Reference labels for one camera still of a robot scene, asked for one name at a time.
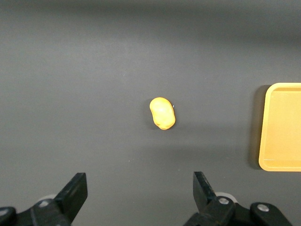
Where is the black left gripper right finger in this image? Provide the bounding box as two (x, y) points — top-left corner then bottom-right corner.
(182, 171), (236, 226)

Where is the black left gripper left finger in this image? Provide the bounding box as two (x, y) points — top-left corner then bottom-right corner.
(30, 172), (88, 226)

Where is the yellow potato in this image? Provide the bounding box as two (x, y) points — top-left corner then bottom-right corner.
(149, 97), (176, 130)

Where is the yellow plastic tray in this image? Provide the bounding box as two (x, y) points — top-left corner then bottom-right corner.
(258, 82), (301, 171)

